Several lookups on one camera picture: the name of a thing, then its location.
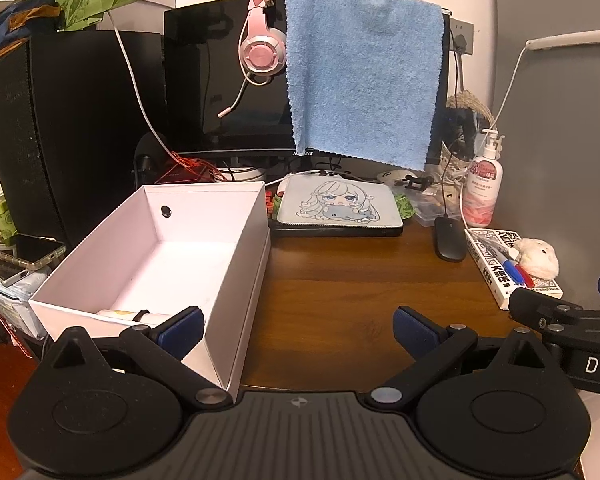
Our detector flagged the white lamp cable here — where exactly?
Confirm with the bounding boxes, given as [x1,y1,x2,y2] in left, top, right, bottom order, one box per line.
[474,44,529,134]

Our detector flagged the black computer mouse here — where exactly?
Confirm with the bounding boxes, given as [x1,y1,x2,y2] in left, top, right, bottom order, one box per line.
[433,213,468,263]

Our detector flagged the anime print pouch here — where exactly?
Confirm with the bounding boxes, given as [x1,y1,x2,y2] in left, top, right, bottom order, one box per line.
[275,173,405,226]

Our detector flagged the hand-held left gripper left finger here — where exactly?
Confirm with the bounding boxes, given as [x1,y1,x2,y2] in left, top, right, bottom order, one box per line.
[34,305,232,409]

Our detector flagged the white storage box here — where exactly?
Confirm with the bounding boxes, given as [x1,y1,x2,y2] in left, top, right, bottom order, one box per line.
[97,0,177,34]

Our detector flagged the red pen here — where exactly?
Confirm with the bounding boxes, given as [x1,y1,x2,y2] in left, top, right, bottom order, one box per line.
[502,254,537,290]

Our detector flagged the white round base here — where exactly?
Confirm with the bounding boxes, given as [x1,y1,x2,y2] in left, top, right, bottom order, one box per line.
[214,164,267,184]

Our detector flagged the red wires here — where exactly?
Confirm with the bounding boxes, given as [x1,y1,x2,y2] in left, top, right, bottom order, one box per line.
[154,152,229,184]

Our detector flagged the woven basket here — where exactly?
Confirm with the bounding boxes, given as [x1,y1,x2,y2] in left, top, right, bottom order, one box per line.
[442,88,497,172]

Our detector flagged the black clip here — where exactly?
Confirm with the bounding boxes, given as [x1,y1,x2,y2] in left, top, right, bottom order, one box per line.
[393,172,434,192]

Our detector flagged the white lamp bar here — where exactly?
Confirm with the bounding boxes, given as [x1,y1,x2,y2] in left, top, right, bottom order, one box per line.
[523,28,600,52]

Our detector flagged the yellow and white plastic bag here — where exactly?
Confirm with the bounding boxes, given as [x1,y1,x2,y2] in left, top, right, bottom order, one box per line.
[96,308,179,329]

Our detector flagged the pink lotion pump bottle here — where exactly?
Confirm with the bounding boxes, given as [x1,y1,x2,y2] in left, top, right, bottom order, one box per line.
[460,128,505,228]

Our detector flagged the blue pen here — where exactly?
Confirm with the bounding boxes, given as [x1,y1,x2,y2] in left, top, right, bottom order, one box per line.
[479,239,524,287]

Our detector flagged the white cardboard box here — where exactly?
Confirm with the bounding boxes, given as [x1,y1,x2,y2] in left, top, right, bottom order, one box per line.
[28,181,272,404]

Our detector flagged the grey wall socket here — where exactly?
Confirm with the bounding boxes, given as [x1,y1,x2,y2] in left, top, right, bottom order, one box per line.
[449,17,475,57]

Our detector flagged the smartphone in clear case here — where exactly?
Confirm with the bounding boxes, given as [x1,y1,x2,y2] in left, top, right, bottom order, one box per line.
[0,232,67,267]

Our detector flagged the pink headset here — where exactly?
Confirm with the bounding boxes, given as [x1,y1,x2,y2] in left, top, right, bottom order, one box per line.
[217,0,287,120]

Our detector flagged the black monitor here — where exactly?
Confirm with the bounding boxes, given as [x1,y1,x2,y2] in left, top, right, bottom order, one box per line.
[163,0,454,169]

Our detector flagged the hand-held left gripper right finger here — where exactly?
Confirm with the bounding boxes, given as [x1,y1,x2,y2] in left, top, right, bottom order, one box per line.
[366,305,564,409]

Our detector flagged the blue towel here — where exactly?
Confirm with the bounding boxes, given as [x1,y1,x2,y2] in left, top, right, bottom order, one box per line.
[283,0,444,172]

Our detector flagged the black computer tower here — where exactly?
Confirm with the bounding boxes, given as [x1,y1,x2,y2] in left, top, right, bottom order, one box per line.
[0,29,169,249]

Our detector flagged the white plush toy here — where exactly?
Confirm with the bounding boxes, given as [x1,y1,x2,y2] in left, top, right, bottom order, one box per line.
[509,237,562,279]

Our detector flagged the white handheld device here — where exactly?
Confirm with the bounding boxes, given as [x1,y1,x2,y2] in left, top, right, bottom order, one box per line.
[0,254,37,289]

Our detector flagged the black and white book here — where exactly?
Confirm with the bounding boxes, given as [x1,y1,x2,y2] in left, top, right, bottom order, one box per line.
[463,227,567,312]

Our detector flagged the dark cloth bag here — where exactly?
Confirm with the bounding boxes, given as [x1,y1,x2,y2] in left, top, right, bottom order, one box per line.
[0,0,62,69]

